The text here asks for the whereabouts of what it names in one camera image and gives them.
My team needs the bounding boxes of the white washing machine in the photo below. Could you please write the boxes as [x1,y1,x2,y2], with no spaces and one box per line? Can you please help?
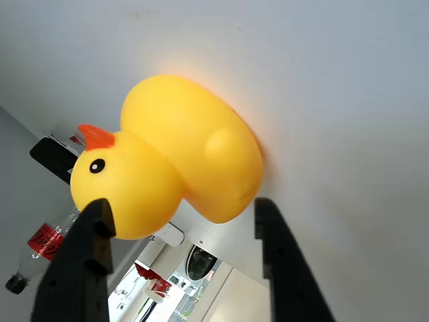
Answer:
[182,244,224,282]

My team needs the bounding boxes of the white paper sheets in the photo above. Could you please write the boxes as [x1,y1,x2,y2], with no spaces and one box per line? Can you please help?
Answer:
[46,129,84,148]

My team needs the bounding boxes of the white power bank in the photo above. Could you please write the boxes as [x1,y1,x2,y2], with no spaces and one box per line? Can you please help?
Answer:
[152,221,185,248]

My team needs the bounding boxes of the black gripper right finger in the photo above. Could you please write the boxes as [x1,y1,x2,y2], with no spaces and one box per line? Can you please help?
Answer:
[253,197,337,322]

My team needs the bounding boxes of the orange plastic object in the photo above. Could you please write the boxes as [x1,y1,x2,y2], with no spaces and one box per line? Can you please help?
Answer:
[69,74,264,241]

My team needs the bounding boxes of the black oblong case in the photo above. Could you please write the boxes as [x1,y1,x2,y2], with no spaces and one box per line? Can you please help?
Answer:
[29,136,80,185]

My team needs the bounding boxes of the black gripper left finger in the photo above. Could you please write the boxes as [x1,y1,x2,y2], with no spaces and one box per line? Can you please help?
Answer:
[29,197,117,322]

